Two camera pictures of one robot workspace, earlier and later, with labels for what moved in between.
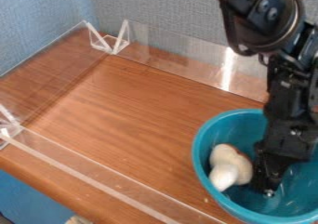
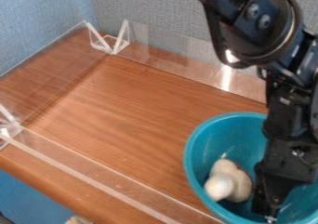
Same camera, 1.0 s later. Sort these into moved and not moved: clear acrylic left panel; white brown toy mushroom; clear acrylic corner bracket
Moved: white brown toy mushroom
Not moved: clear acrylic left panel; clear acrylic corner bracket
